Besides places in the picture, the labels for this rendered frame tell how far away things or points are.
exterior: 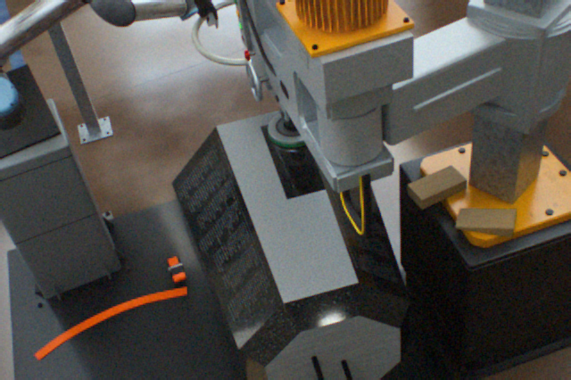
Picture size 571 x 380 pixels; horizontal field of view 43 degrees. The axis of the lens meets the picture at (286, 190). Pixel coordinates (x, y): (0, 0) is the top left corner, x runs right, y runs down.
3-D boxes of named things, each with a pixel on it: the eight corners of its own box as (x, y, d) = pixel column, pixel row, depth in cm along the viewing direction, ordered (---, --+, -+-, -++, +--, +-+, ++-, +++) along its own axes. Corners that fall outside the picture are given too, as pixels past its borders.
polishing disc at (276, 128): (328, 117, 300) (328, 115, 299) (304, 149, 287) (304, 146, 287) (284, 106, 309) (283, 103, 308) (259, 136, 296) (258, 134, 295)
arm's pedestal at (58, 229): (37, 312, 358) (-36, 188, 299) (22, 245, 392) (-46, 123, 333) (134, 273, 369) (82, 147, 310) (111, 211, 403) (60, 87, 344)
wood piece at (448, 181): (450, 174, 283) (451, 164, 279) (466, 189, 276) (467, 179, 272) (406, 193, 278) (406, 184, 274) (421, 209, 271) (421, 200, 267)
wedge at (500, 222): (516, 218, 263) (517, 208, 259) (512, 238, 256) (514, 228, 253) (459, 209, 269) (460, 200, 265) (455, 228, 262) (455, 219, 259)
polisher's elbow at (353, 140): (360, 119, 233) (357, 68, 219) (395, 151, 220) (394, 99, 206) (309, 142, 227) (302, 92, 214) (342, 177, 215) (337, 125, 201)
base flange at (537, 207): (525, 132, 300) (525, 123, 297) (597, 210, 266) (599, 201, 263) (416, 167, 293) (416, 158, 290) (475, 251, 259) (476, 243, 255)
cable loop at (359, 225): (375, 245, 240) (371, 176, 218) (365, 249, 239) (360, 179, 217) (348, 201, 256) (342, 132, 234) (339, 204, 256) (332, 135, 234)
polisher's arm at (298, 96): (396, 200, 231) (394, 73, 197) (329, 223, 227) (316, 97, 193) (314, 79, 283) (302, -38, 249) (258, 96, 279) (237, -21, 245)
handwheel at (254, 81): (285, 103, 264) (280, 68, 253) (260, 111, 262) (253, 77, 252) (272, 80, 274) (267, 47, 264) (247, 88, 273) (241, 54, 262)
